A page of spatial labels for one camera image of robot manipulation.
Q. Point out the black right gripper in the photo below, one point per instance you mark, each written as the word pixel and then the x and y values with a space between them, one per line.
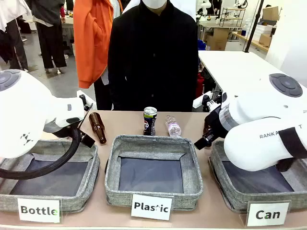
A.
pixel 217 127

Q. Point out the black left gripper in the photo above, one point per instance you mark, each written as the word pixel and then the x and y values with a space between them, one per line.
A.
pixel 87 141

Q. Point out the clear plastic bottle purple label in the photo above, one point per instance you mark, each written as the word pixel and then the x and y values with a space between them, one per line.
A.
pixel 173 128

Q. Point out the dark blue drink can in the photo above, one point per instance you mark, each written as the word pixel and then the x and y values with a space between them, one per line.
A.
pixel 150 122

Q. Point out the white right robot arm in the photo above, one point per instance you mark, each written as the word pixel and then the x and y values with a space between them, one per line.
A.
pixel 251 148

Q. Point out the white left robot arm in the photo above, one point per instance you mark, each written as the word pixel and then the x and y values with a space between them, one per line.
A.
pixel 24 115

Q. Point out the grey fabric basket plastic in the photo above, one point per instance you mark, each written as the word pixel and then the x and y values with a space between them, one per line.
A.
pixel 153 148

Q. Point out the grey fabric basket can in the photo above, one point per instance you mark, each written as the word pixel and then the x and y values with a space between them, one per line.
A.
pixel 230 194

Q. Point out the grey fabric basket bottle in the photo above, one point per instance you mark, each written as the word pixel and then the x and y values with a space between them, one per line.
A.
pixel 72 203

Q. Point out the white sign reading Can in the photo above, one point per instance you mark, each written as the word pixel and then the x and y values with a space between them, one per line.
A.
pixel 267 214

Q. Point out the red fire extinguisher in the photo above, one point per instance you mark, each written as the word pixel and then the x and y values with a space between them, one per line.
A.
pixel 199 83

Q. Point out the white sign reading Plastic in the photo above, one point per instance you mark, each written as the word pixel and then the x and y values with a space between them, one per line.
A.
pixel 151 207

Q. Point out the white sign reading Bottle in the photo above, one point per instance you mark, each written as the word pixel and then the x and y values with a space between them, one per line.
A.
pixel 38 210

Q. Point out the person in black clothes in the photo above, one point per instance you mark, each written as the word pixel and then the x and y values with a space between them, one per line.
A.
pixel 153 60

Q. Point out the person in orange jacket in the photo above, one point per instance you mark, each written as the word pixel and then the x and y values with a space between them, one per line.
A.
pixel 91 43

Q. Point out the large cardboard box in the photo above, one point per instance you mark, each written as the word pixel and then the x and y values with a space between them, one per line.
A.
pixel 219 38

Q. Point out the person in grey top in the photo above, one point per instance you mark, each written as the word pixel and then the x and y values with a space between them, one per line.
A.
pixel 49 36

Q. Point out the wooden workbench top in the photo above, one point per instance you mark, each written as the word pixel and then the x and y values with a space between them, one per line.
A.
pixel 251 41

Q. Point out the small cardboard box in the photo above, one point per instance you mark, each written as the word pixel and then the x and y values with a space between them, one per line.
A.
pixel 265 40

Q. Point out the black slanted pole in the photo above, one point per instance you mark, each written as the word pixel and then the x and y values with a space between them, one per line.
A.
pixel 254 25

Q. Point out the person in white shirt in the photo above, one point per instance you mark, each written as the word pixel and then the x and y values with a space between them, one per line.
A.
pixel 12 36

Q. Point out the cardboard box on shelf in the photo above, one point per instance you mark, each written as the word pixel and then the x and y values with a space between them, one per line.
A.
pixel 271 13

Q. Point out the white face mask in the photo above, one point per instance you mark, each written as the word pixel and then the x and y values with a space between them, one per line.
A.
pixel 154 3

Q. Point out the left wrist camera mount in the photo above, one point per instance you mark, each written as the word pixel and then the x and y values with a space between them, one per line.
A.
pixel 84 105

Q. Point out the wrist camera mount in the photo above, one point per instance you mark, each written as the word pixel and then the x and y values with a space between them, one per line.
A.
pixel 208 103
pixel 84 105

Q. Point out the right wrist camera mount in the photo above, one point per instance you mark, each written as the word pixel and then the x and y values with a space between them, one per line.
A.
pixel 208 103

